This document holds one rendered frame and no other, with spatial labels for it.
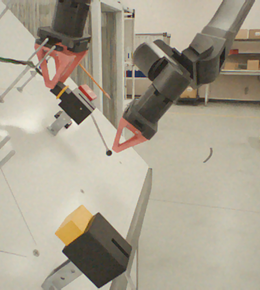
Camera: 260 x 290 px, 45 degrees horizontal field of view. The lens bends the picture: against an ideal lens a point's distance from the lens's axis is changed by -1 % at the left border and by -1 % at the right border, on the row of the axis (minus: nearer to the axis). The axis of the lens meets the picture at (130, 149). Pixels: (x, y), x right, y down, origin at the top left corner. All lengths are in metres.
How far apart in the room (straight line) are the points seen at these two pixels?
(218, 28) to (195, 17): 8.17
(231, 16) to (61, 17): 0.33
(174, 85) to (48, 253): 0.35
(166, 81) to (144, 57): 0.07
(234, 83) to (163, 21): 2.49
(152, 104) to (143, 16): 8.49
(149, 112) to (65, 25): 0.21
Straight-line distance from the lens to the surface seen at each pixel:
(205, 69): 0.61
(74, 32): 0.57
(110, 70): 1.74
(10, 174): 0.48
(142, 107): 0.59
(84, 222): 0.36
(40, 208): 0.48
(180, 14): 8.87
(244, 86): 8.78
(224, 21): 0.68
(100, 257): 0.36
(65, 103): 0.62
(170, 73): 0.58
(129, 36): 3.94
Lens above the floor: 1.20
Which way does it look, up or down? 17 degrees down
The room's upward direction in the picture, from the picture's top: straight up
